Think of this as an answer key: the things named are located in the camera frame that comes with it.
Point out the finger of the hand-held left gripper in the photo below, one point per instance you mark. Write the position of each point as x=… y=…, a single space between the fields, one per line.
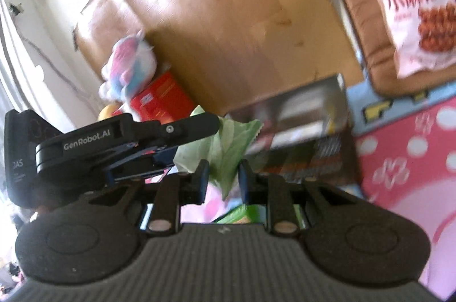
x=146 y=164
x=178 y=131

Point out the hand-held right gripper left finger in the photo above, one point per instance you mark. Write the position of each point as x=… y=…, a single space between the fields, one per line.
x=201 y=180

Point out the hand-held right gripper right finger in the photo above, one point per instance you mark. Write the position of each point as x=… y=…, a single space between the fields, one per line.
x=243 y=180

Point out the pale green snack packet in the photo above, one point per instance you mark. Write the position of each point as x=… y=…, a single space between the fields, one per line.
x=228 y=145

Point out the black printed box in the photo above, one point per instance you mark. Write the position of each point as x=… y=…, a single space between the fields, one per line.
x=306 y=131

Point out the bright green packet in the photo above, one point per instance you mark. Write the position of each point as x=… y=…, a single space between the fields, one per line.
x=245 y=214

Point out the red gift bag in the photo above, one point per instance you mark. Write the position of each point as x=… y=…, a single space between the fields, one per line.
x=160 y=98

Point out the yellow plush toy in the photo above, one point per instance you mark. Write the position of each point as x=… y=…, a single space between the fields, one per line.
x=107 y=112

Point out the pink blue plush unicorn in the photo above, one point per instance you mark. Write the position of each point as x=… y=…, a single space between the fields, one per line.
x=128 y=66

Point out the wooden board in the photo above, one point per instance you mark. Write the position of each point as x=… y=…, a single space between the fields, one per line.
x=221 y=13

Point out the cartoon printed bed sheet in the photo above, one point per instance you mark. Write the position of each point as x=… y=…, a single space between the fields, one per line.
x=409 y=163

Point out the brown seat cushion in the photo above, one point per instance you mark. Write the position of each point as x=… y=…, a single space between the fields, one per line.
x=370 y=49

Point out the pink snack bag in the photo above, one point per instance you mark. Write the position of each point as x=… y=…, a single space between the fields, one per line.
x=409 y=2

